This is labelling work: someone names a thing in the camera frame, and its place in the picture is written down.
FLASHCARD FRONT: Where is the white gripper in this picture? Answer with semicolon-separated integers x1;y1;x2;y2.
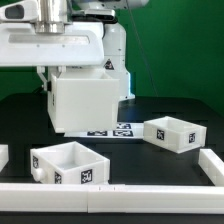
0;23;104;91

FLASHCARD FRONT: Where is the white small drawer box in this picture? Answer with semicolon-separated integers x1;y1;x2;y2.
143;116;207;154

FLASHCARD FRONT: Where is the white drawer with knob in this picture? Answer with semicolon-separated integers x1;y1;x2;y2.
30;142;110;184

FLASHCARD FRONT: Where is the white left rail bar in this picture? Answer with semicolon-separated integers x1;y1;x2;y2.
0;145;9;172

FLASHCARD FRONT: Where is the fiducial marker sheet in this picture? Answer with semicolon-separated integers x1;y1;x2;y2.
64;122;143;139

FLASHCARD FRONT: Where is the white drawer cabinet housing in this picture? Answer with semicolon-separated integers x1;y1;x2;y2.
48;69;119;133

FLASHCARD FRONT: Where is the white right rail bar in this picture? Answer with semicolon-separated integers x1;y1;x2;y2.
198;149;224;187

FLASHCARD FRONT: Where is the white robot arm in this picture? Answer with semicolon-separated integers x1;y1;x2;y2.
0;0;150;101

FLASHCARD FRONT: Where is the white front rail bar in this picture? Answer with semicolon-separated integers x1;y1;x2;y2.
0;183;224;214

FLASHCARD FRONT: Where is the white rail bar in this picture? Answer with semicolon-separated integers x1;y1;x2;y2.
0;145;9;172
198;149;224;187
0;183;224;214

